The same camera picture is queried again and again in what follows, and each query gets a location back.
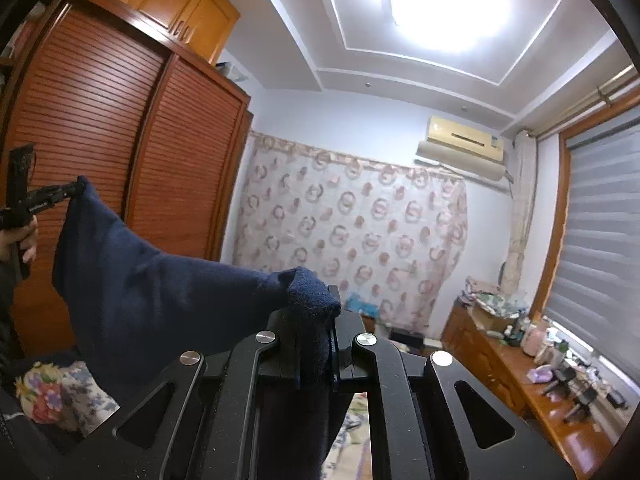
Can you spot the navy blue printed t-shirt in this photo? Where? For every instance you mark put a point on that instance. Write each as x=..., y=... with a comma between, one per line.
x=134, y=309

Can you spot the pink floral cream blanket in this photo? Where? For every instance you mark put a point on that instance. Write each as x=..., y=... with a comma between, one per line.
x=64, y=396

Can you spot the circle-patterned sheer curtain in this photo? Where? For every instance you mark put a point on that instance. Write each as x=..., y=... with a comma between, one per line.
x=387, y=235

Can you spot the brown louvered wardrobe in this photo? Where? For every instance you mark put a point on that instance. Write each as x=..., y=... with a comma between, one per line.
x=101, y=92

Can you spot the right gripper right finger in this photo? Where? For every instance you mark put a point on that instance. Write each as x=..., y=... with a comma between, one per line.
x=430, y=418

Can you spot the beige wall air conditioner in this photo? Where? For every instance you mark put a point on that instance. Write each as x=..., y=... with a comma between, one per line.
x=464, y=148

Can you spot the grey zebra window blind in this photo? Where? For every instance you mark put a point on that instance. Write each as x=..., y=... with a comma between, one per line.
x=595, y=291

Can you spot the wooden sideboard cabinet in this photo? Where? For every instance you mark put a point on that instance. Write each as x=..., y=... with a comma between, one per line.
x=502, y=369

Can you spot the person's left hand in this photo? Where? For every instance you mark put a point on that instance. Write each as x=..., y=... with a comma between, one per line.
x=24, y=238

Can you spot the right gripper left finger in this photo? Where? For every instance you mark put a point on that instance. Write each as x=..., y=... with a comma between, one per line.
x=201, y=418

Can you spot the open cardboard box on sideboard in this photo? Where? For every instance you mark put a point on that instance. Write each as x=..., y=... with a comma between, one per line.
x=495, y=312

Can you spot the bright ceiling light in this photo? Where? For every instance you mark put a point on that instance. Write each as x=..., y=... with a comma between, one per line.
x=451, y=27

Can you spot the pink bottle on sideboard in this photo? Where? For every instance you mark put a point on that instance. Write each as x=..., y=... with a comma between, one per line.
x=534, y=338

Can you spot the tied beige window curtain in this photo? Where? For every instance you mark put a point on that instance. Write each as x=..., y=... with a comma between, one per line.
x=523, y=194

